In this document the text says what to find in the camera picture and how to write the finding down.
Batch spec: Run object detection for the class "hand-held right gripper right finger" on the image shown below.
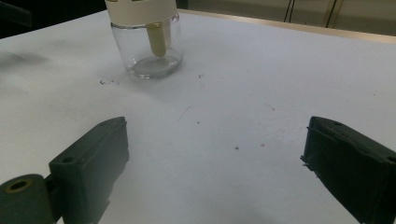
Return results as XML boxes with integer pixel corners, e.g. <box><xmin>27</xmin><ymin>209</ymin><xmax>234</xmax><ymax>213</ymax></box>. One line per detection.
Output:
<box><xmin>300</xmin><ymin>116</ymin><xmax>396</xmax><ymax>224</ymax></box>

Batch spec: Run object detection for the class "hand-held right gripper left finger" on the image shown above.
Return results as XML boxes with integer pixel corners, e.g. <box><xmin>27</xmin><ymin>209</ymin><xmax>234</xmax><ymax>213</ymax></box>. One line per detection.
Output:
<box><xmin>48</xmin><ymin>116</ymin><xmax>131</xmax><ymax>224</ymax></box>

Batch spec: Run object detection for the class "glass jar with cream lid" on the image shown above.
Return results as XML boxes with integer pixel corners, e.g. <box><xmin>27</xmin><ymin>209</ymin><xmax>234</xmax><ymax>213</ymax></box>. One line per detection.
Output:
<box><xmin>105</xmin><ymin>0</ymin><xmax>185</xmax><ymax>80</ymax></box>

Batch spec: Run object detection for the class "light wooden table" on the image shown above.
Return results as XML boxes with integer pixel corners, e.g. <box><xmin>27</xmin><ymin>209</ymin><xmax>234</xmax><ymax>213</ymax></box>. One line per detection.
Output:
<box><xmin>177</xmin><ymin>8</ymin><xmax>396</xmax><ymax>45</ymax></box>

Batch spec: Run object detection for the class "black curtain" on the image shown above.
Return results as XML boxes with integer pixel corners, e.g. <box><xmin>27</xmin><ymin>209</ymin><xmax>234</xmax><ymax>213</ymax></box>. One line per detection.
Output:
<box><xmin>0</xmin><ymin>0</ymin><xmax>107</xmax><ymax>40</ymax></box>

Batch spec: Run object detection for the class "long black wall cable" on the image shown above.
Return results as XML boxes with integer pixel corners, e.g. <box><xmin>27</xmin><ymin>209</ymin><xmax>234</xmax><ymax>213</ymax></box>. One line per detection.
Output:
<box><xmin>283</xmin><ymin>0</ymin><xmax>297</xmax><ymax>23</ymax></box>

